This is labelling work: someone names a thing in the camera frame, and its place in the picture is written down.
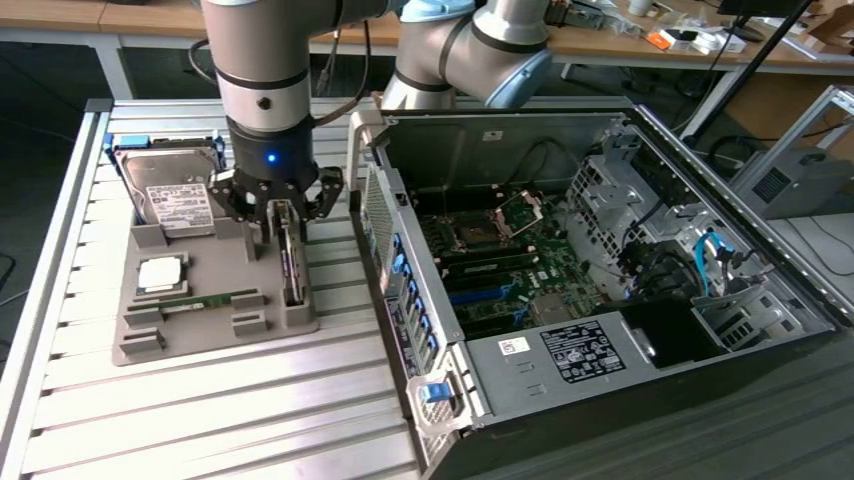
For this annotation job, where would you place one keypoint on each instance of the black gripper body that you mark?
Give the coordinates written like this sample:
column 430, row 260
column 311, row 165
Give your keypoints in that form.
column 274, row 150

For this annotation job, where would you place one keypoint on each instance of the graphics card with metal bracket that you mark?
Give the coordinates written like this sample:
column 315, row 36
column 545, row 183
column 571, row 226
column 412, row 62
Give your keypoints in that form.
column 294, row 270

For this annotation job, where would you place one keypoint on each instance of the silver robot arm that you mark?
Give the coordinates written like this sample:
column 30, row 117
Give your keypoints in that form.
column 260, row 50

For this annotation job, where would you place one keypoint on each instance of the hard disk in blue carrier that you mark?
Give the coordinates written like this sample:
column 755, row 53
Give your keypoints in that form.
column 174, row 185

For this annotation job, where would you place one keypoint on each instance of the grey plastic parts rack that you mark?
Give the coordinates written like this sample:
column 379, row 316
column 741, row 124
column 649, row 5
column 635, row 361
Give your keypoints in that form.
column 214, row 280

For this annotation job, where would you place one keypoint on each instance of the thin socket locking lever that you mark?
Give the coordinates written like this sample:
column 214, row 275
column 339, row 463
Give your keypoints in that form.
column 444, row 200

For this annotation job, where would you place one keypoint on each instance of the silver CPU chip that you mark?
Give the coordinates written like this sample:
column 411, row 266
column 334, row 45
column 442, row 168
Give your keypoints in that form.
column 160, row 275

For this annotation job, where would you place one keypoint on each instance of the green RAM stick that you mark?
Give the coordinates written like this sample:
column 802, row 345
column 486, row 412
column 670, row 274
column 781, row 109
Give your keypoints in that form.
column 200, row 301

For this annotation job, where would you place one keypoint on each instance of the CPU socket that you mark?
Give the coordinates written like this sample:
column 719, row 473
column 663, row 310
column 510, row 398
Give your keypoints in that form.
column 477, row 235

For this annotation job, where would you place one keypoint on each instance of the black labelled RAM stick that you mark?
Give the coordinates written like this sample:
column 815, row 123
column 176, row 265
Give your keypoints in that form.
column 490, row 265

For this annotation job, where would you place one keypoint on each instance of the open metal socket cover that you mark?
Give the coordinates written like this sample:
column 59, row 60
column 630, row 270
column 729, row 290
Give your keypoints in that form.
column 523, row 212

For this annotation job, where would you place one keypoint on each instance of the blue expansion slot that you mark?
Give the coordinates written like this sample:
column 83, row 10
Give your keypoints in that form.
column 477, row 296

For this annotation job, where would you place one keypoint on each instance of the green motherboard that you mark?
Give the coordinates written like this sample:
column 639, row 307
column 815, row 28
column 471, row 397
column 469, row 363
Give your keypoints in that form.
column 567, row 260

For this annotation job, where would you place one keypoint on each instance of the grey chipset heat sink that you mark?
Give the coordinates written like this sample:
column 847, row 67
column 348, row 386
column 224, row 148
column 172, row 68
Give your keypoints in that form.
column 554, row 310

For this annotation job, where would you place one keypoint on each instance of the blue case latch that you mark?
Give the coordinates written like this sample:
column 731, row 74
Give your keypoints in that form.
column 434, row 392

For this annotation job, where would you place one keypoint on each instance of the grey power supply unit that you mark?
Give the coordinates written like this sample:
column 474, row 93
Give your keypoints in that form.
column 521, row 380

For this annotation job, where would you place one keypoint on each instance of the small orange box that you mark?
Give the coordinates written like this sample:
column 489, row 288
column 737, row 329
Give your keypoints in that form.
column 661, row 40

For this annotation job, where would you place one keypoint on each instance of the white cup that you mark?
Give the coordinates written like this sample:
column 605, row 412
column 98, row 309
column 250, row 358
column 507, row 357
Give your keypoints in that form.
column 642, row 6

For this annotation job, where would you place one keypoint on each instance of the open black PC case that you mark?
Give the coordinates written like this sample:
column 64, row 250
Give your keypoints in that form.
column 634, row 430

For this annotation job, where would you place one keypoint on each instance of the white small boxes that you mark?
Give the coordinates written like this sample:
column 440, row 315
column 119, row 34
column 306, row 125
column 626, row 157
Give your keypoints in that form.
column 717, row 44

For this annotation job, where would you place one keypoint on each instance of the grey plastic disk bay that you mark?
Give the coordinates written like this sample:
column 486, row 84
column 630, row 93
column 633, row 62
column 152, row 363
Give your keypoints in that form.
column 747, row 315

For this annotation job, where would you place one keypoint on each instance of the black stand pole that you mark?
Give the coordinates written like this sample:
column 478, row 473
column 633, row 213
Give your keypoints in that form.
column 754, row 65

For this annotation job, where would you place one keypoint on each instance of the black monitor stand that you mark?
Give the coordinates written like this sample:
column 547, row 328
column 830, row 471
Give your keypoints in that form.
column 747, row 32

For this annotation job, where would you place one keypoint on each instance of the grey tower computer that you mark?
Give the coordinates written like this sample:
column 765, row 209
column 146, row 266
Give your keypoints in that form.
column 814, row 190

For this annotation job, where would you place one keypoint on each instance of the folded cardboard packaging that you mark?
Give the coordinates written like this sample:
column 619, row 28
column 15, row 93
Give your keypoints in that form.
column 834, row 35

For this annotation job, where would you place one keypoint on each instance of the wooden desk white frame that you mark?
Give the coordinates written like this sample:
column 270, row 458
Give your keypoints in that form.
column 54, row 20

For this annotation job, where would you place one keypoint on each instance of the aluminium profile frame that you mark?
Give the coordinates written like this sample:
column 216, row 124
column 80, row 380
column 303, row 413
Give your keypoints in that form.
column 817, row 107

